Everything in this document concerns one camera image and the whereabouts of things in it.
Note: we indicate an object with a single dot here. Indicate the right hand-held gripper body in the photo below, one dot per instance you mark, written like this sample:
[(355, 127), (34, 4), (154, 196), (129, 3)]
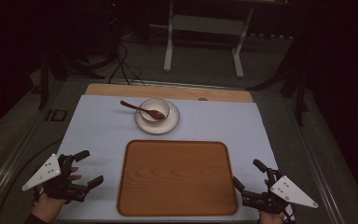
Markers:
[(287, 193)]

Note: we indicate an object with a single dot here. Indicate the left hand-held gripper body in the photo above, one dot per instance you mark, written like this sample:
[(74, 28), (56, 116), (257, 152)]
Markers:
[(50, 170)]

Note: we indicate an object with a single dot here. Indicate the person's right hand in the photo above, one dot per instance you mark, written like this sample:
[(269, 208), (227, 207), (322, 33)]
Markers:
[(270, 218)]

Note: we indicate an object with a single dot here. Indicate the light blue table mat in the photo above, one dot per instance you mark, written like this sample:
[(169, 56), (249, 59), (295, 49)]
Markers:
[(99, 130)]

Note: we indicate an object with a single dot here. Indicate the black square floor socket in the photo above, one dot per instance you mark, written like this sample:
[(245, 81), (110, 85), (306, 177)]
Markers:
[(56, 115)]

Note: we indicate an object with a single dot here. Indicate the brown wooden tray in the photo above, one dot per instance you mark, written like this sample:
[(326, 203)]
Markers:
[(177, 178)]

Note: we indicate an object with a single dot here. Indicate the brown wooden spoon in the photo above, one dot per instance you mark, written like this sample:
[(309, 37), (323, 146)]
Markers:
[(143, 109)]

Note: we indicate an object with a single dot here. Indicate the black tripod stand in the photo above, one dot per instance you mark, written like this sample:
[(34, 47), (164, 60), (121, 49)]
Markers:
[(298, 93), (45, 77)]

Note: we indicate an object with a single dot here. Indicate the white bowl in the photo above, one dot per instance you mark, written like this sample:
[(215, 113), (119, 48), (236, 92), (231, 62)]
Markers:
[(154, 109)]

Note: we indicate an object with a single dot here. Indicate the white saucer plate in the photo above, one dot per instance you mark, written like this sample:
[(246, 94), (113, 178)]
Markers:
[(167, 125)]

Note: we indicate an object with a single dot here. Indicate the dark device with red light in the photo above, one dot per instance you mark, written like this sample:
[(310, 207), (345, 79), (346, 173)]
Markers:
[(113, 28)]

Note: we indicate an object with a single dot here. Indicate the white metal stand frame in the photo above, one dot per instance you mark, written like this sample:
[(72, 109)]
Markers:
[(205, 25)]

